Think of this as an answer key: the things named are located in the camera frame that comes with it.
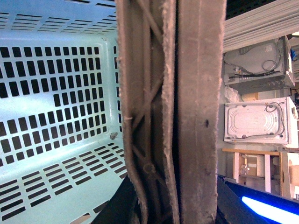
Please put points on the light blue plastic shopping basket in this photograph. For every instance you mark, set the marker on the light blue plastic shopping basket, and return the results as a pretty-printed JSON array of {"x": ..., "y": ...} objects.
[{"x": 61, "y": 153}]

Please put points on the brown basket handle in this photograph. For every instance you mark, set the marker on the brown basket handle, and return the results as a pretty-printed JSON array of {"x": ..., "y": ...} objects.
[{"x": 170, "y": 56}]

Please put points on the white washing machine lower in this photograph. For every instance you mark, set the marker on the white washing machine lower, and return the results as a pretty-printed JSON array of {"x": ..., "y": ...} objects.
[{"x": 270, "y": 121}]

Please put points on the white washing machine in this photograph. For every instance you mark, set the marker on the white washing machine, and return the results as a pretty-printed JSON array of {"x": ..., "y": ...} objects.
[
  {"x": 270, "y": 121},
  {"x": 263, "y": 66}
]

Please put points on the white washing machine upper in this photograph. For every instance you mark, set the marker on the white washing machine upper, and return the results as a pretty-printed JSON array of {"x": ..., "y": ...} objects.
[{"x": 263, "y": 66}]

